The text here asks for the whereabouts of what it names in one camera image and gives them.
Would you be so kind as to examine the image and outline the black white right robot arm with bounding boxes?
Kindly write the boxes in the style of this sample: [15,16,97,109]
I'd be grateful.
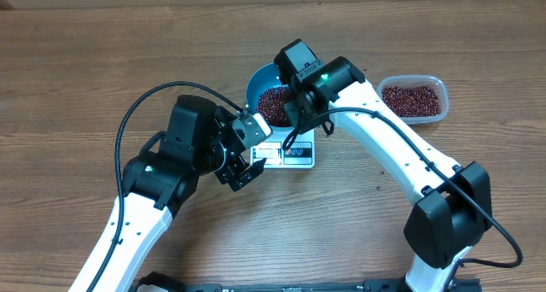
[274,39,492,291]

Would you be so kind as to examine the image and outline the clear plastic bean container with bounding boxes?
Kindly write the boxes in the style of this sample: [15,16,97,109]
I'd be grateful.
[376,74,450,125]

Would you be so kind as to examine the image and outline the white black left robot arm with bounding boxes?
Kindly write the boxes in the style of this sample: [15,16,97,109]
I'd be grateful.
[70,95,272,291]

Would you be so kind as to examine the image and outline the red beans in bowl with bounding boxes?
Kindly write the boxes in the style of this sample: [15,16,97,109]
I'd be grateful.
[256,86,293,127]

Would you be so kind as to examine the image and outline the white digital kitchen scale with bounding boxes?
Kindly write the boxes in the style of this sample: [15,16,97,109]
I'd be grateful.
[250,127,316,169]

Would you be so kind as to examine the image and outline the teal metal bowl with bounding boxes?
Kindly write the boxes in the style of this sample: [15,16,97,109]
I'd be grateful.
[246,63,289,114]

